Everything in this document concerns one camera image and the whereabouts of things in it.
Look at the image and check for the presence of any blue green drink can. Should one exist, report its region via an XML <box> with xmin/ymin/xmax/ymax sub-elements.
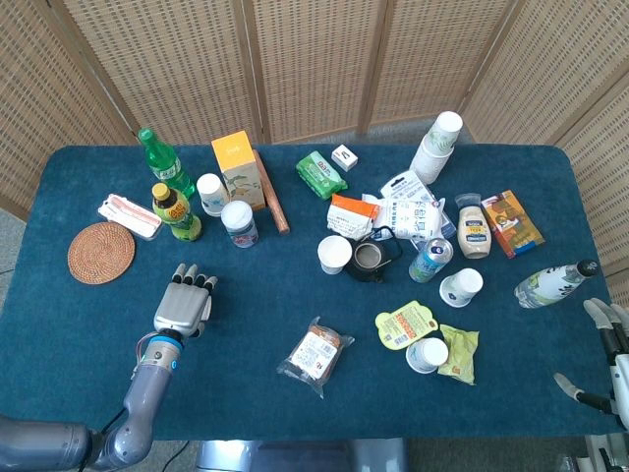
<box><xmin>408</xmin><ymin>237</ymin><xmax>455</xmax><ymax>285</ymax></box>

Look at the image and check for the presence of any ribbed white paper cup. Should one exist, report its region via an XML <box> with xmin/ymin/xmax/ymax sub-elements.
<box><xmin>408</xmin><ymin>139</ymin><xmax>455</xmax><ymax>186</ymax></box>

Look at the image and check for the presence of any small white box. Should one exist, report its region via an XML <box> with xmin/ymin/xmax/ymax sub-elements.
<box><xmin>330</xmin><ymin>144</ymin><xmax>360</xmax><ymax>173</ymax></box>

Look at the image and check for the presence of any yellow-cap green tea bottle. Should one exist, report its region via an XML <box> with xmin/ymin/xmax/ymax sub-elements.
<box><xmin>150</xmin><ymin>182</ymin><xmax>203</xmax><ymax>243</ymax></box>

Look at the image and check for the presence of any green plastic soda bottle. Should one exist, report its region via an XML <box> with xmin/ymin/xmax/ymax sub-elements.
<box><xmin>138</xmin><ymin>127</ymin><xmax>197</xmax><ymax>199</ymax></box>

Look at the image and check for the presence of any blue-print white paper cup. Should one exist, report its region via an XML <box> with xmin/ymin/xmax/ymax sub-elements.
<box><xmin>438</xmin><ymin>266</ymin><xmax>485</xmax><ymax>310</ymax></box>
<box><xmin>196</xmin><ymin>172</ymin><xmax>231</xmax><ymax>218</ymax></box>

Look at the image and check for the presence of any pink white blister pack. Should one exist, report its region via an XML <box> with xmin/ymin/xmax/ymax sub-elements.
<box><xmin>96</xmin><ymin>192</ymin><xmax>164</xmax><ymax>241</ymax></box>

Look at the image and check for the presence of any blue felt table cover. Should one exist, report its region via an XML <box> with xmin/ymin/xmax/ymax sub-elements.
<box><xmin>0</xmin><ymin>143</ymin><xmax>615</xmax><ymax>443</ymax></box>

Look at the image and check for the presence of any round woven rattan coaster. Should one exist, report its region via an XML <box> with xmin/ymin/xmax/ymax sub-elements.
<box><xmin>67</xmin><ymin>221</ymin><xmax>137</xmax><ymax>286</ymax></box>

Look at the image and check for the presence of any white blue yoghurt cup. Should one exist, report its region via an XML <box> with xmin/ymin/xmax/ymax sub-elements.
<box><xmin>405</xmin><ymin>336</ymin><xmax>450</xmax><ymax>376</ymax></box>

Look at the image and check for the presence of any black teapot with strainer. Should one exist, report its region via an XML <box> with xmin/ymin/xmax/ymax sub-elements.
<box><xmin>344</xmin><ymin>226</ymin><xmax>404</xmax><ymax>284</ymax></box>

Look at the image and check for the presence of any open white paper cup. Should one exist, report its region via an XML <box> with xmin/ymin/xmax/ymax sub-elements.
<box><xmin>316</xmin><ymin>234</ymin><xmax>354</xmax><ymax>275</ymax></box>

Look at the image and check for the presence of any colourful patterned flat box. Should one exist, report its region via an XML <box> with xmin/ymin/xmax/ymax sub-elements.
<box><xmin>480</xmin><ymin>189</ymin><xmax>546</xmax><ymax>260</ymax></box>

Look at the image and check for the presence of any beige mayonnaise squeeze bottle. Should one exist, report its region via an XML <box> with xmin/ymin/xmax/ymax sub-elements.
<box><xmin>454</xmin><ymin>192</ymin><xmax>492</xmax><ymax>261</ymax></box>

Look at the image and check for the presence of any black-cap glass drink bottle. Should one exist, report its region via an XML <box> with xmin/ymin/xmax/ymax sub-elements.
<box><xmin>513</xmin><ymin>259</ymin><xmax>599</xmax><ymax>310</ymax></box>

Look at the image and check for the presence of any yellow green snack bag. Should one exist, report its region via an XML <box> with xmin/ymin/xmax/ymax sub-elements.
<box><xmin>436</xmin><ymin>324</ymin><xmax>481</xmax><ymax>386</ymax></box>

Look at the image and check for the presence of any white-lid plastic jar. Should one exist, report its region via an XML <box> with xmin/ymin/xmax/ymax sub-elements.
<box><xmin>220</xmin><ymin>200</ymin><xmax>260</xmax><ymax>250</ymax></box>

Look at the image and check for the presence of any woven wooden folding screen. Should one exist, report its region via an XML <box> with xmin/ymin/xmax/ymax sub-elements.
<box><xmin>0</xmin><ymin>0</ymin><xmax>629</xmax><ymax>279</ymax></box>

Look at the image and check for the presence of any brown bread in clear bag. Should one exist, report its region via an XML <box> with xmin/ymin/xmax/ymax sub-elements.
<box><xmin>275</xmin><ymin>315</ymin><xmax>356</xmax><ymax>399</ymax></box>

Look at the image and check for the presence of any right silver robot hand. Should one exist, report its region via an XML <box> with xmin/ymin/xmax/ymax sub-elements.
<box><xmin>553</xmin><ymin>297</ymin><xmax>629</xmax><ymax>429</ymax></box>

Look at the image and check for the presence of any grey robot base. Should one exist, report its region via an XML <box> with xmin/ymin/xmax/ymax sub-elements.
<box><xmin>195</xmin><ymin>438</ymin><xmax>410</xmax><ymax>472</ymax></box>

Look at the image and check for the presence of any brown wooden stick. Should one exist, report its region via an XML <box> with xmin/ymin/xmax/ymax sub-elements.
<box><xmin>252</xmin><ymin>148</ymin><xmax>292</xmax><ymax>235</ymax></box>

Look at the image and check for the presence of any orange and white packet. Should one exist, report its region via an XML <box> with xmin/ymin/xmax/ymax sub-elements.
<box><xmin>326</xmin><ymin>193</ymin><xmax>382</xmax><ymax>241</ymax></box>

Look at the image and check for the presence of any green-leaf print paper cup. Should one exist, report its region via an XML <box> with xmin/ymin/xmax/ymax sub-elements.
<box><xmin>421</xmin><ymin>110</ymin><xmax>465</xmax><ymax>155</ymax></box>

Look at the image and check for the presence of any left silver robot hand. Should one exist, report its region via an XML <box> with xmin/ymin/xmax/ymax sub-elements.
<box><xmin>153</xmin><ymin>264</ymin><xmax>219</xmax><ymax>340</ymax></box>

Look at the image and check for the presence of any white blue-text soft pack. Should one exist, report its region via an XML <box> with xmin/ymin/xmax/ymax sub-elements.
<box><xmin>380</xmin><ymin>196</ymin><xmax>456</xmax><ymax>241</ymax></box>

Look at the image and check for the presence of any yellow green snack packet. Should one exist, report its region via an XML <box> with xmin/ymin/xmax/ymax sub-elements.
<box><xmin>373</xmin><ymin>299</ymin><xmax>440</xmax><ymax>352</ymax></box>

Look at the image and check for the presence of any orange and white carton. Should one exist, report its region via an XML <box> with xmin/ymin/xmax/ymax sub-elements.
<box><xmin>210</xmin><ymin>130</ymin><xmax>267</xmax><ymax>212</ymax></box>

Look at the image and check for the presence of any white blue blister card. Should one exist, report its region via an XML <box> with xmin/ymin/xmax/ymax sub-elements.
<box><xmin>379</xmin><ymin>169</ymin><xmax>436</xmax><ymax>204</ymax></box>

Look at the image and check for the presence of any green wet wipes pack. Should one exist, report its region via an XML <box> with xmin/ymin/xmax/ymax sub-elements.
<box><xmin>295</xmin><ymin>149</ymin><xmax>349</xmax><ymax>201</ymax></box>

